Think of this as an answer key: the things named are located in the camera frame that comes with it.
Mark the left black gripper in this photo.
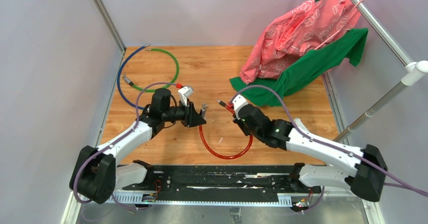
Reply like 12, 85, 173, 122
163, 98, 206, 128

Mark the red cable lock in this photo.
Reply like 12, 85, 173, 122
199, 99, 254, 160

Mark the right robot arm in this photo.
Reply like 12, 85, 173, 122
234, 104, 388, 202

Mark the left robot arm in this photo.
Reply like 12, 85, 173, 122
69, 87, 207, 204

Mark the green t-shirt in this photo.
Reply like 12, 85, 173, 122
251, 28, 368, 97

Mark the pink patterned garment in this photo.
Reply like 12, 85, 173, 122
239, 0, 361, 84

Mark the pink clothes hanger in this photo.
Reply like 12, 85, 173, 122
315, 0, 364, 50

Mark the metal clothes rack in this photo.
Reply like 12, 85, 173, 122
324, 0, 427, 145

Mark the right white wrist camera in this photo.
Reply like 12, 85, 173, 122
232, 94, 248, 119

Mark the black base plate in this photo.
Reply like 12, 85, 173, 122
124, 165, 321, 203

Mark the green cable lock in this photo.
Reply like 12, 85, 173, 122
119, 46, 181, 90

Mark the blue cable lock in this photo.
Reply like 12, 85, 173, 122
117, 44, 151, 111

